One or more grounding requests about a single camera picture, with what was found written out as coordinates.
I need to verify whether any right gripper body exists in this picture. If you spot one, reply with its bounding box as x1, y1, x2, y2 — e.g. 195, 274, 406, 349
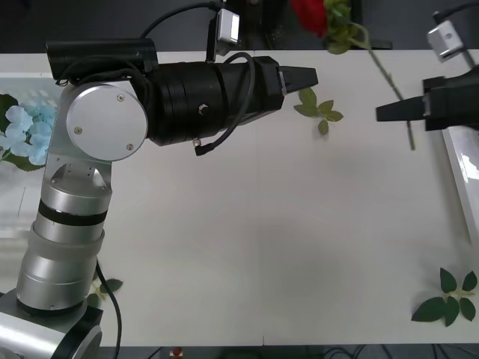
422, 66, 479, 132

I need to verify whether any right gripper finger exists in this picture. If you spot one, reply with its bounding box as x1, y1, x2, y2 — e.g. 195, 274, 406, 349
375, 95, 431, 123

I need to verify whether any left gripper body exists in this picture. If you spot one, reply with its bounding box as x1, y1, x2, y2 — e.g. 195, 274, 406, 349
220, 55, 287, 132

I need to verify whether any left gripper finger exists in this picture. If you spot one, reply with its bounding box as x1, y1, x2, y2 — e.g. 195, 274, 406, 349
279, 66, 320, 96

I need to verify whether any red rose with stem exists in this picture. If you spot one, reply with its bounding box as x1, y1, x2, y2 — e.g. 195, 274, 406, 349
290, 0, 417, 151

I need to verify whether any light green leaf twig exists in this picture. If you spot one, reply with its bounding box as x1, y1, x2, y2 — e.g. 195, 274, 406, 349
293, 88, 344, 137

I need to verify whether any shallow white box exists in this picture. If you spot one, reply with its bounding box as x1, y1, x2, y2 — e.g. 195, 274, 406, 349
441, 126, 479, 241
0, 72, 63, 263

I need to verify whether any dark green leaf twig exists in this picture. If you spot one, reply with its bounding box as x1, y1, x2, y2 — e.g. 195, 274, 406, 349
86, 278, 123, 310
411, 267, 479, 328

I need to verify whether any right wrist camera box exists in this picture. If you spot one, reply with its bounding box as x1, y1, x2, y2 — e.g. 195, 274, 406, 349
426, 20, 475, 70

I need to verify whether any black looped cable with plug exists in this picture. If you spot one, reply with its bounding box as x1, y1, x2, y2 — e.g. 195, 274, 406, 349
193, 51, 258, 157

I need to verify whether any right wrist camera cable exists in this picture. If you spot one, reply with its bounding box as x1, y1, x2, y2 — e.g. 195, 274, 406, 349
432, 0, 460, 19

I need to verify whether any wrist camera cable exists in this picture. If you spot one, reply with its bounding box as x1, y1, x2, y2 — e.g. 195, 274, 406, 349
140, 1, 225, 39
432, 0, 460, 19

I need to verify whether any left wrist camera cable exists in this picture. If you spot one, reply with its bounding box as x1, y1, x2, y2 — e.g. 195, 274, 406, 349
140, 1, 225, 39

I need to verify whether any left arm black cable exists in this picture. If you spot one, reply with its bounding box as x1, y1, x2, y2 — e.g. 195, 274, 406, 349
95, 261, 123, 359

